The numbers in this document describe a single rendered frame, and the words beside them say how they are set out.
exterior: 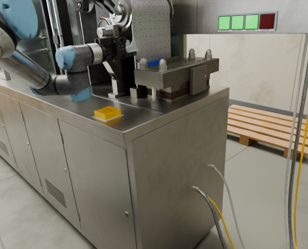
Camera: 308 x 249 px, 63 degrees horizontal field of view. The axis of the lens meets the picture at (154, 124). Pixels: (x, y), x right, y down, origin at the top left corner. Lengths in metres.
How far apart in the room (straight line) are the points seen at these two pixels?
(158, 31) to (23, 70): 0.61
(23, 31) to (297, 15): 0.88
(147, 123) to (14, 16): 0.48
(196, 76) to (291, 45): 2.30
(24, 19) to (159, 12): 0.71
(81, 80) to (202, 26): 0.63
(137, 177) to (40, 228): 1.14
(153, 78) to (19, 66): 0.46
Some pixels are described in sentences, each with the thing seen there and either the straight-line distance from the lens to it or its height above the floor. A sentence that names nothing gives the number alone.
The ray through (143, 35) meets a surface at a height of 1.15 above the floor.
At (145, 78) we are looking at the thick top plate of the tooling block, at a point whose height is 1.00.
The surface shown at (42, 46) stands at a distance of 2.03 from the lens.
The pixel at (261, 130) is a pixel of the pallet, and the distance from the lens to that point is 2.81.
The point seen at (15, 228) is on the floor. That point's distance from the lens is 2.02.
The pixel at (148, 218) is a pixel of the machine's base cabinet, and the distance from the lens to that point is 1.04.
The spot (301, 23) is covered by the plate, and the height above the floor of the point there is 1.17.
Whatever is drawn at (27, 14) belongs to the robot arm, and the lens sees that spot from 0.65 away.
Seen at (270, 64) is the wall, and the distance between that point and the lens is 3.41.
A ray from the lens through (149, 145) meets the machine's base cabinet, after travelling 0.89.
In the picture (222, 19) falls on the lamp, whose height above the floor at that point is 1.20.
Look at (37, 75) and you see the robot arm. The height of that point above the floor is 1.07.
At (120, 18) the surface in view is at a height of 1.23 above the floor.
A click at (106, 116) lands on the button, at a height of 0.91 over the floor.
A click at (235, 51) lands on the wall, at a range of 3.62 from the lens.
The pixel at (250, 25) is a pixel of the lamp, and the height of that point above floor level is 1.17.
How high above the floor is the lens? 1.21
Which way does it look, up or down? 22 degrees down
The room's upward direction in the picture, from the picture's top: 3 degrees counter-clockwise
